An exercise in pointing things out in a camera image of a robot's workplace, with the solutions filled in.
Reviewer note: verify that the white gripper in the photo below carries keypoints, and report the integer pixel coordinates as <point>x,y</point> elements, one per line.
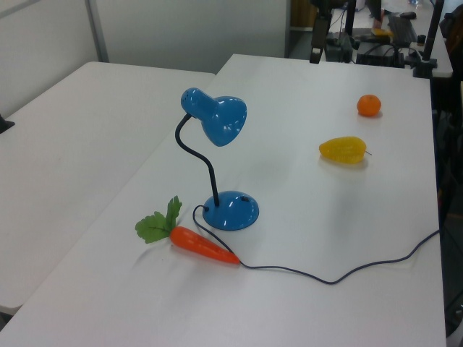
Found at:
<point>322,30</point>

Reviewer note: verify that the blue desk lamp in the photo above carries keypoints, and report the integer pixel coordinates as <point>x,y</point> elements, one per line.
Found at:
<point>231,214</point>

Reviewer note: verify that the thin black pole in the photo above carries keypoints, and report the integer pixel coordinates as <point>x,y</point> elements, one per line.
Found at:
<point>350,18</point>

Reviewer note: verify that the black electronics box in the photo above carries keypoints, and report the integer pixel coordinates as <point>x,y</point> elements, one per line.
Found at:
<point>378,56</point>

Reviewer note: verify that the orange toy tangerine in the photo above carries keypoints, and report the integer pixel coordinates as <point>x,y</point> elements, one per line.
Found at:
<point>369,105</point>

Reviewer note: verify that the black keyboard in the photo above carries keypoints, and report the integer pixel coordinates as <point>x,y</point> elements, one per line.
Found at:
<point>402,29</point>

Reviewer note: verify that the yellow toy starfruit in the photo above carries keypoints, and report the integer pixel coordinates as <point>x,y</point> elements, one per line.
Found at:
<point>343,150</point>

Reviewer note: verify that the black computer mouse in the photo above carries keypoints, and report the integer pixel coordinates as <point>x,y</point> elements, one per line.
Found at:
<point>407,14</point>

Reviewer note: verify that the black pole with table clamp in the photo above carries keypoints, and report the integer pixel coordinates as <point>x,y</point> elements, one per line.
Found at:
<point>430,36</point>

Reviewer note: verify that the orange toy carrot with leaves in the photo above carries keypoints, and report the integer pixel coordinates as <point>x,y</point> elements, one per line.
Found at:
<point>202,247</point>

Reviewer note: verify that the white side table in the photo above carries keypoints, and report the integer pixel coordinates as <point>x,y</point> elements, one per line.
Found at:
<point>72,162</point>

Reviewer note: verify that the small black object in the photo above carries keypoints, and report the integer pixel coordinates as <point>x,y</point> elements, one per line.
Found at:
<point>5,124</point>

